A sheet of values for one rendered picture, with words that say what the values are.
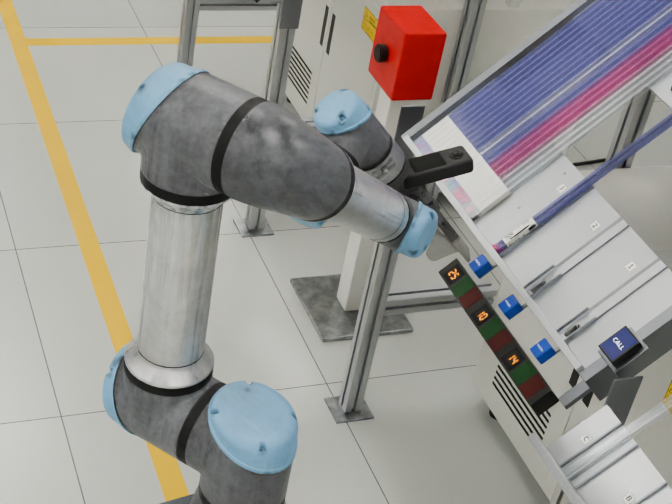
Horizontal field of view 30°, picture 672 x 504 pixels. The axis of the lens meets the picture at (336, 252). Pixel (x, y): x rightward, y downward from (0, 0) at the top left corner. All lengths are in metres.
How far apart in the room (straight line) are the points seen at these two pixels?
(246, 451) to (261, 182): 0.38
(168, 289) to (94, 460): 1.13
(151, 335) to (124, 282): 1.49
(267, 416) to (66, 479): 1.03
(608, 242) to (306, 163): 0.77
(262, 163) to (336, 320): 1.70
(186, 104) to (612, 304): 0.83
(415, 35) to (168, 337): 1.24
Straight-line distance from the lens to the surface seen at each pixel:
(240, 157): 1.33
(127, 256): 3.14
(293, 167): 1.34
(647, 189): 2.61
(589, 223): 2.04
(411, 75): 2.67
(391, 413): 2.81
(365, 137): 1.78
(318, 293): 3.08
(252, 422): 1.57
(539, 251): 2.04
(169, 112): 1.38
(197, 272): 1.49
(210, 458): 1.59
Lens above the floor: 1.84
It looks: 34 degrees down
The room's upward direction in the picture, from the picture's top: 12 degrees clockwise
